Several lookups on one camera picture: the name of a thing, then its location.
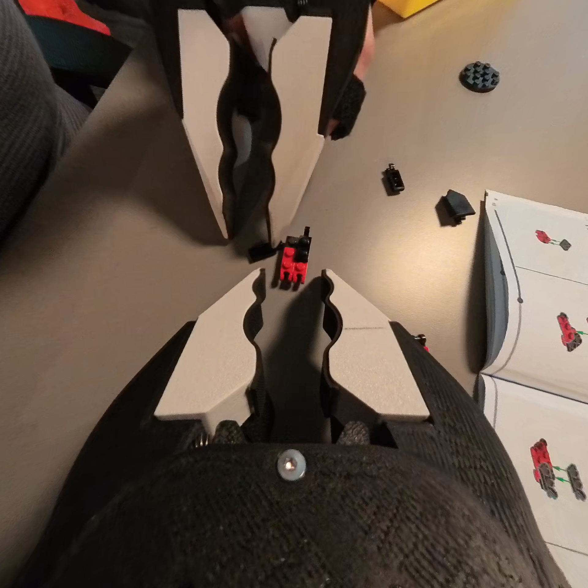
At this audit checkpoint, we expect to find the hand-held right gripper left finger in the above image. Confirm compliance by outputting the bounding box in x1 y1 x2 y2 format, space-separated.
154 269 272 432

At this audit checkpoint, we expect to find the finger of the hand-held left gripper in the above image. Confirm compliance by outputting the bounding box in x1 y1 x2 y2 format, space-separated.
266 16 334 244
177 8 231 240

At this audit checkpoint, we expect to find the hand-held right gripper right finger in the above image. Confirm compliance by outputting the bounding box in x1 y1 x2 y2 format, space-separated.
321 269 431 425

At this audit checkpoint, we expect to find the yellow plastic bin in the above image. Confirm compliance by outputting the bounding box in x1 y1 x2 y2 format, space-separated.
377 0 444 19

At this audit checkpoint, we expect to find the small black lego piece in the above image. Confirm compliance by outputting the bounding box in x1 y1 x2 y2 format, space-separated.
381 163 406 196
294 226 314 262
248 241 281 263
435 189 477 227

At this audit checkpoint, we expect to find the small red black lego assembly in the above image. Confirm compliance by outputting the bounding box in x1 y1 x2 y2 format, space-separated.
278 234 314 291

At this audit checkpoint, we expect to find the lego instruction booklet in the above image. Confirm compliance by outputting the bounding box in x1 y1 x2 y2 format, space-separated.
475 190 588 588

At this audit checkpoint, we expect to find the person's left hand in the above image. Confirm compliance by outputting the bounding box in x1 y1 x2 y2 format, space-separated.
354 8 376 81

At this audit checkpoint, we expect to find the small dark round disc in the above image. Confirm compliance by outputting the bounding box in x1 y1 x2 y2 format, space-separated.
459 61 501 94

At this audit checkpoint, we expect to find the red teal object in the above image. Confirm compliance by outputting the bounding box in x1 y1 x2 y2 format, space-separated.
18 0 133 88

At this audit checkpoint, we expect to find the person's dark grey clothing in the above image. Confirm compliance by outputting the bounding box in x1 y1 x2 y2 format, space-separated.
0 0 92 244

